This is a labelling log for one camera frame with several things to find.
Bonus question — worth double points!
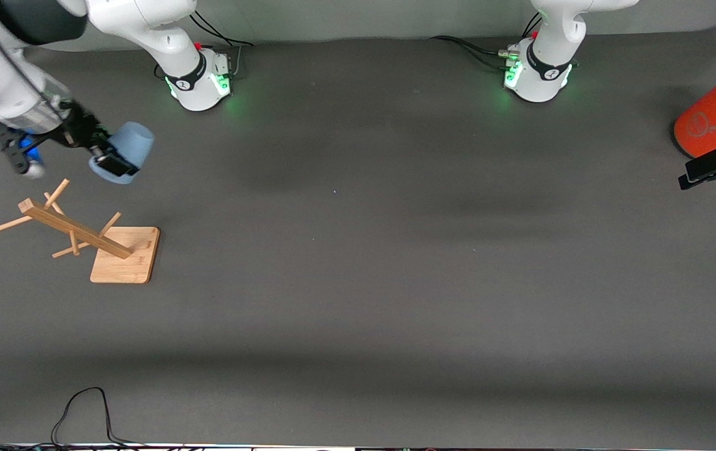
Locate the light blue plastic cup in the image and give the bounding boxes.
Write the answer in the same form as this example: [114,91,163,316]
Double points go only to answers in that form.
[88,122,155,185]

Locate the wooden cup rack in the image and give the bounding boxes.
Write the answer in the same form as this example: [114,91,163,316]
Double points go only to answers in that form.
[0,179,161,284]

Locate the dark grey table mat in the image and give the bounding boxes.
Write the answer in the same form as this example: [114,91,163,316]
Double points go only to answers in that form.
[0,22,716,448]

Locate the black right arm base cables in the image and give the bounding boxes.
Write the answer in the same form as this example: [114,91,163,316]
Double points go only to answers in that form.
[192,9,253,77]

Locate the black arm base cables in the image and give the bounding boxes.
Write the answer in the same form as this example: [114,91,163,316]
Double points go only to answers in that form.
[192,9,253,77]
[430,13,543,70]

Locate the looped black floor cable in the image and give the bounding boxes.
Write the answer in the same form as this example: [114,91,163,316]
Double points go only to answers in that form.
[51,387,152,449]

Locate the black left arm base cables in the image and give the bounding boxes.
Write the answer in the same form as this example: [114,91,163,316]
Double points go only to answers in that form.
[430,13,543,70]

